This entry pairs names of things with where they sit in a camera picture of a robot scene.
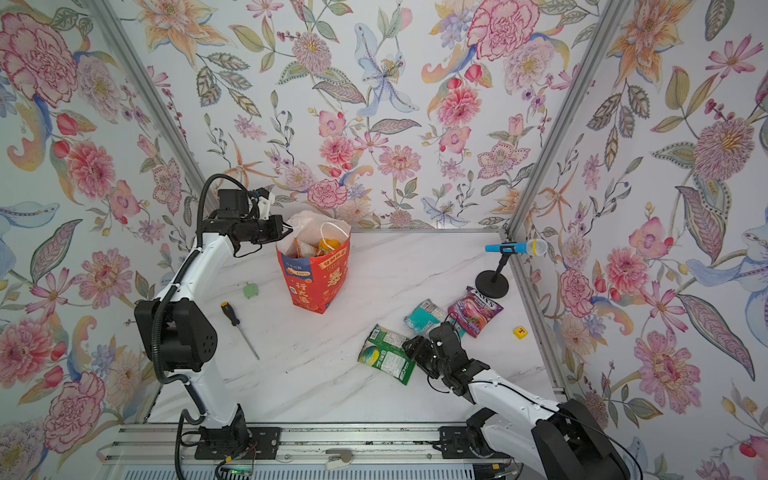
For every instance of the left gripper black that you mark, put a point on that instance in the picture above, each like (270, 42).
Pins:
(274, 223)

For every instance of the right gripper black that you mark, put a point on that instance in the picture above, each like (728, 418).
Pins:
(418, 350)

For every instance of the teal snack packet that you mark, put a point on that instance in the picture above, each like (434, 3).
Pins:
(427, 316)

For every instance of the green snack packet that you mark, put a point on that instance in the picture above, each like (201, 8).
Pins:
(384, 351)

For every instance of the magenta striped snack packet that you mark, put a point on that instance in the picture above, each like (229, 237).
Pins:
(474, 311)

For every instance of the orange green noodle packet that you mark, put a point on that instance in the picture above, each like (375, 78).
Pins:
(304, 249)

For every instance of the red paper gift bag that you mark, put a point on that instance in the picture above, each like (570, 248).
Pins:
(313, 283)

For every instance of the yellow snack packet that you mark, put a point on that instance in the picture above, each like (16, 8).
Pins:
(328, 246)

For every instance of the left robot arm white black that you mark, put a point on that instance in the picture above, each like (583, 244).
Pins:
(178, 338)

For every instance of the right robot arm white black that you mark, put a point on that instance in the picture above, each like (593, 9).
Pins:
(556, 440)

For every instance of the small green toy piece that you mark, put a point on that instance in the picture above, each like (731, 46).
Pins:
(250, 290)

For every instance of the small yellow toy block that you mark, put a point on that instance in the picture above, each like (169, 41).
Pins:
(520, 332)

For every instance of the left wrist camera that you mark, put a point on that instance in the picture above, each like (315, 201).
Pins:
(264, 199)

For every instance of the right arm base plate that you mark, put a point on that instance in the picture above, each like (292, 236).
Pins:
(463, 442)

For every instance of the black handled screwdriver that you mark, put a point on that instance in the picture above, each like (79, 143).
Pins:
(231, 315)

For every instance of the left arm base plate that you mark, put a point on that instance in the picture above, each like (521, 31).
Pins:
(259, 443)

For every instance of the aluminium mounting rail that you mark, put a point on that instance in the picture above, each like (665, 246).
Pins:
(311, 443)

